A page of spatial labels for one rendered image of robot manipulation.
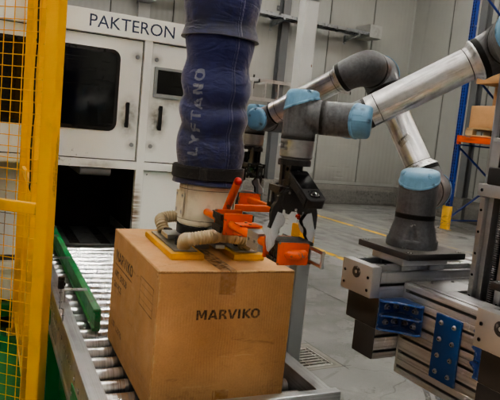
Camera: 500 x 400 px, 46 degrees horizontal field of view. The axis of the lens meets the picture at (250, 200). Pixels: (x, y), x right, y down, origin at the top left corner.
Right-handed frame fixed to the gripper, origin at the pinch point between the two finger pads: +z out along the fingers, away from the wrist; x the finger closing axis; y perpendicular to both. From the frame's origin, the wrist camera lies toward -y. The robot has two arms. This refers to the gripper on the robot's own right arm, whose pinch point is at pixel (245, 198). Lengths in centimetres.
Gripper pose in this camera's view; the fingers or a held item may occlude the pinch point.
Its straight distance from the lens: 225.2
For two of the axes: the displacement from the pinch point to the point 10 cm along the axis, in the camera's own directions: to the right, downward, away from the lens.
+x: 9.2, 0.5, 3.9
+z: -1.0, 9.9, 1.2
